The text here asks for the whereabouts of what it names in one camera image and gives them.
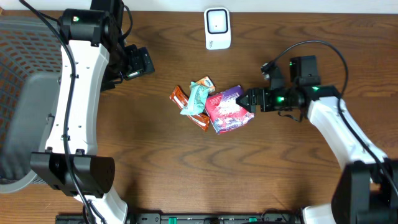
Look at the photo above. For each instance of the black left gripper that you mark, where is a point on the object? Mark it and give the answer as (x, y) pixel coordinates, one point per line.
(146, 60)

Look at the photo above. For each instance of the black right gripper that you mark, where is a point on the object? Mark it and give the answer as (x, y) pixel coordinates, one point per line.
(263, 99)

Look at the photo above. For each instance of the small orange tissue pack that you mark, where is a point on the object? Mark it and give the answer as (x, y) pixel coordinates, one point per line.
(207, 82)

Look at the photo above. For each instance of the mint green wipes pack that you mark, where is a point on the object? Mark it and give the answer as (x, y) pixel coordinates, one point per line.
(196, 101)

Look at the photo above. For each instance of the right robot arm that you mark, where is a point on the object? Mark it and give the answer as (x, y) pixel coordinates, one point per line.
(363, 193)

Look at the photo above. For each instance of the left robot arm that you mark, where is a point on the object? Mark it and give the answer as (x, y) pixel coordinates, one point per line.
(94, 59)

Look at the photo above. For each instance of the grey plastic mesh basket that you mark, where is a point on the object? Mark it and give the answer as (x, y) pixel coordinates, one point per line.
(31, 63)

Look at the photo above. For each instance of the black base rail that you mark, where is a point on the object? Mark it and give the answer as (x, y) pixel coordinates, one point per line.
(157, 218)

